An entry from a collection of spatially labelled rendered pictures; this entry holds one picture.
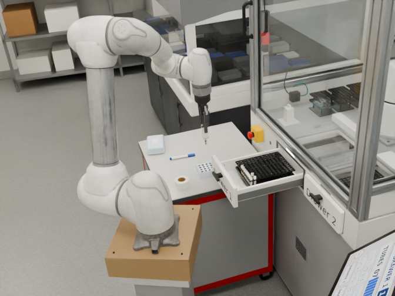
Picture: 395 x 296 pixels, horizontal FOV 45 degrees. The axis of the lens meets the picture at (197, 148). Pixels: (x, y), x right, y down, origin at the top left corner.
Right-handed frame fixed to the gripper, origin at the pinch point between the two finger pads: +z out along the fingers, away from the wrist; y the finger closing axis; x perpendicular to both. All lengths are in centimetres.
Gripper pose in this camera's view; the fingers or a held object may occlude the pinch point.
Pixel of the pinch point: (204, 131)
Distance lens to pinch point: 234.6
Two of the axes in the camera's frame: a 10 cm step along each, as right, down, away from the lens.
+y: -2.6, -4.8, 8.4
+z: 0.8, 8.5, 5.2
